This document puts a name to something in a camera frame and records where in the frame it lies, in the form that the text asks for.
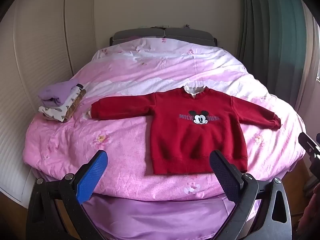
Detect pink floral duvet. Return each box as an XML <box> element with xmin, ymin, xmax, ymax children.
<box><xmin>22</xmin><ymin>37</ymin><xmax>304</xmax><ymax>202</ymax></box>

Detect purple bed sheet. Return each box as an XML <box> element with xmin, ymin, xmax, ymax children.
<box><xmin>81</xmin><ymin>192</ymin><xmax>239</xmax><ymax>240</ymax></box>

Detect red cartoon mouse sweater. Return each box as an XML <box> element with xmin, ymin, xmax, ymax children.
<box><xmin>90</xmin><ymin>86</ymin><xmax>282</xmax><ymax>175</ymax></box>

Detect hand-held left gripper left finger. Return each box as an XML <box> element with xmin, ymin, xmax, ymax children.
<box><xmin>26</xmin><ymin>150</ymin><xmax>110</xmax><ymax>240</ymax></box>

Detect white collared shirt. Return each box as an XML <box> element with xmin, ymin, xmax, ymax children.
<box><xmin>184</xmin><ymin>81</ymin><xmax>208</xmax><ymax>99</ymax></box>

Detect green curtain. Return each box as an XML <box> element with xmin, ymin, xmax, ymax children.
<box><xmin>236</xmin><ymin>0</ymin><xmax>315</xmax><ymax>110</ymax></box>

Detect grey padded headboard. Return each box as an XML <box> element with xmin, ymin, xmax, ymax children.
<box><xmin>109</xmin><ymin>27</ymin><xmax>217</xmax><ymax>47</ymax></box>

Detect white wardrobe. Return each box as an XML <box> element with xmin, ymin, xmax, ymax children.
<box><xmin>0</xmin><ymin>0</ymin><xmax>97</xmax><ymax>205</ymax></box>

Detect white printed folded garment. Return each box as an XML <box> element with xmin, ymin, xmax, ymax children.
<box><xmin>38</xmin><ymin>87</ymin><xmax>83</xmax><ymax>122</ymax></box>

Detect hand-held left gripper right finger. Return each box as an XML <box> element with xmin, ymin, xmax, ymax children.
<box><xmin>209</xmin><ymin>150</ymin><xmax>293</xmax><ymax>240</ymax></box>

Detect purple folded garment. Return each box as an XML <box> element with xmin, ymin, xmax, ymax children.
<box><xmin>37</xmin><ymin>79</ymin><xmax>80</xmax><ymax>107</ymax></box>

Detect brown patterned folded garment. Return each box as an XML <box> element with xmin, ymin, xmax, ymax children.
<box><xmin>62</xmin><ymin>89</ymin><xmax>87</xmax><ymax>123</ymax></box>

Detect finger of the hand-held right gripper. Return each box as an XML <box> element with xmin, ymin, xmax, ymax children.
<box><xmin>299</xmin><ymin>132</ymin><xmax>320</xmax><ymax>167</ymax></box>

